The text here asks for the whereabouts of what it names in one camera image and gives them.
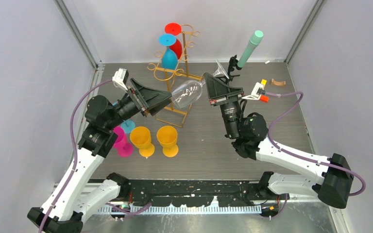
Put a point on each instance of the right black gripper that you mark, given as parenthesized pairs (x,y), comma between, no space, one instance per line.
(216,89)

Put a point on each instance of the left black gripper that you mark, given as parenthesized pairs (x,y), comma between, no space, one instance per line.
(154,100)

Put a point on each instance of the clear wine glass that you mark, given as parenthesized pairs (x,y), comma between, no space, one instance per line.
(187,93)

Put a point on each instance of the yellow wine glass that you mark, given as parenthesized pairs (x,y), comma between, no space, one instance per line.
(167,137)
(142,140)

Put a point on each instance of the blue wine glass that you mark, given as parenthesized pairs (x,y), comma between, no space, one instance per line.
(169,59)
(127,126)

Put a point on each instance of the pink wine glass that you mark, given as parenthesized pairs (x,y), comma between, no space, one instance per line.
(123,147)

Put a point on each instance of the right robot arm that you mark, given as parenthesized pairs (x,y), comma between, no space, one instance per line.
(327,178)

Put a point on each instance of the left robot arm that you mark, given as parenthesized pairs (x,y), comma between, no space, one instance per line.
(66,211)

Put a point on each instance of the red wine glass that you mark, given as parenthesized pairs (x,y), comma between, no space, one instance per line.
(175,29)

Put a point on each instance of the black tripod stand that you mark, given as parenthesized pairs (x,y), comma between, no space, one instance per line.
(232,66)

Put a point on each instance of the orange block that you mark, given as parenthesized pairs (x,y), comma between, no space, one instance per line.
(264,98)

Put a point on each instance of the wooden arch block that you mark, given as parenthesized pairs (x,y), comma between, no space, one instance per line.
(278,83)

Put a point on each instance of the mint green microphone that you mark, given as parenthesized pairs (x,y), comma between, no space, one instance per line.
(254,41)

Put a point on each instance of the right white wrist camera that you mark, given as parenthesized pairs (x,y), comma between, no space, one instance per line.
(257,92)

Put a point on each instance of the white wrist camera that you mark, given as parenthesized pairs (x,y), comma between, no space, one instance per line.
(120,78)
(257,92)

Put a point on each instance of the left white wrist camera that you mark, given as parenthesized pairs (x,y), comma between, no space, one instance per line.
(120,78)

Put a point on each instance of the gold wire glass rack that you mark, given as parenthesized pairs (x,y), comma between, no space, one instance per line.
(169,77)

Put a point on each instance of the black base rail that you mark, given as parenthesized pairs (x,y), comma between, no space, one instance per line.
(195,193)

